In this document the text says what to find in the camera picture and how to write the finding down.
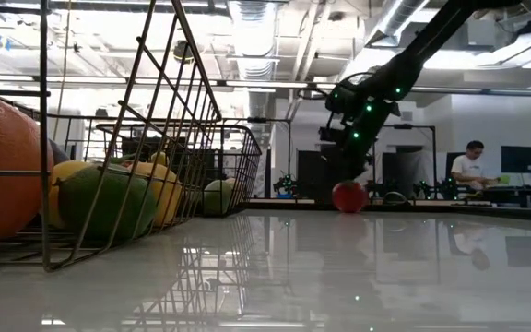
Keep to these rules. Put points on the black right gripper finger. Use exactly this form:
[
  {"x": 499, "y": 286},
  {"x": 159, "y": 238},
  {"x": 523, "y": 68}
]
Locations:
[
  {"x": 361, "y": 171},
  {"x": 345, "y": 170}
]

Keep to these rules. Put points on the green pepper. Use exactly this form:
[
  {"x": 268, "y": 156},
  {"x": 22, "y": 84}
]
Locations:
[{"x": 217, "y": 197}]

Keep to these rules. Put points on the yellow lemon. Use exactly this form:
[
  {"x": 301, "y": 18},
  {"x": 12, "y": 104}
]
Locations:
[
  {"x": 158, "y": 158},
  {"x": 164, "y": 189},
  {"x": 64, "y": 177}
]

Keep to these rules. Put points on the red apple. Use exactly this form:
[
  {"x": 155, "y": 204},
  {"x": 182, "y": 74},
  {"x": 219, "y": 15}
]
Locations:
[{"x": 127, "y": 162}]

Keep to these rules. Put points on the orange fruit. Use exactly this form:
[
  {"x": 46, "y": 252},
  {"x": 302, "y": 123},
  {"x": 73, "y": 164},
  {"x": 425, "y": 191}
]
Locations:
[{"x": 3, "y": 170}]

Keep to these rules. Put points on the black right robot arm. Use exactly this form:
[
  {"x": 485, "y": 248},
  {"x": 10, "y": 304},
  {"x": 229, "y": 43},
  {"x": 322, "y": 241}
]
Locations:
[{"x": 413, "y": 50}]

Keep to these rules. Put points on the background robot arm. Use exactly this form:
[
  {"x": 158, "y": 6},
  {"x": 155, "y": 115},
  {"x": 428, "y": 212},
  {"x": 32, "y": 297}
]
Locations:
[{"x": 286, "y": 183}]

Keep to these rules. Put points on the black panel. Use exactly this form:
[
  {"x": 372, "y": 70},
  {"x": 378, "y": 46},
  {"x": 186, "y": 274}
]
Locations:
[
  {"x": 314, "y": 177},
  {"x": 406, "y": 173}
]

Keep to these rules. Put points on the long ceiling light strip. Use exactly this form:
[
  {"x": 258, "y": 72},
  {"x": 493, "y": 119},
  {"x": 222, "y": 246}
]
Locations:
[{"x": 270, "y": 84}]

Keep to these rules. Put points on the person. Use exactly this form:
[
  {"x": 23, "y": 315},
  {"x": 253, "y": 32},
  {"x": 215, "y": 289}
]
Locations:
[{"x": 468, "y": 168}]

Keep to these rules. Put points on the grey ceiling pipe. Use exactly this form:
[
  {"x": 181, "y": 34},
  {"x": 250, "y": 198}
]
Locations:
[{"x": 477, "y": 91}]

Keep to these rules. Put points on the black desk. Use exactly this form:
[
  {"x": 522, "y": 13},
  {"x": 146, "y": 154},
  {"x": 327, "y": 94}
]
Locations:
[{"x": 510, "y": 191}]

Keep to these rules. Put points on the black monitor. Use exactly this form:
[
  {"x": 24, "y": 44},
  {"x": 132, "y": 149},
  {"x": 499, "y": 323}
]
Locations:
[{"x": 518, "y": 159}]

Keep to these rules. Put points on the round black ceiling device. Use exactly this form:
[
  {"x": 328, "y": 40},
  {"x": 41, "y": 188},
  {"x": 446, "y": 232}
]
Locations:
[{"x": 183, "y": 50}]

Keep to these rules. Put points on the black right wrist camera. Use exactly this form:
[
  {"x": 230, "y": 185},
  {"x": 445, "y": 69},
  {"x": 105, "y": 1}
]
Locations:
[{"x": 332, "y": 134}]

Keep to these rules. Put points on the black metal table frame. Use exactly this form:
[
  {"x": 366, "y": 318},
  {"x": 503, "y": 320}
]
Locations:
[{"x": 385, "y": 209}]

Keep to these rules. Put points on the silver ceiling duct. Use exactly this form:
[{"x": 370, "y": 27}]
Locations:
[
  {"x": 251, "y": 46},
  {"x": 399, "y": 18}
]

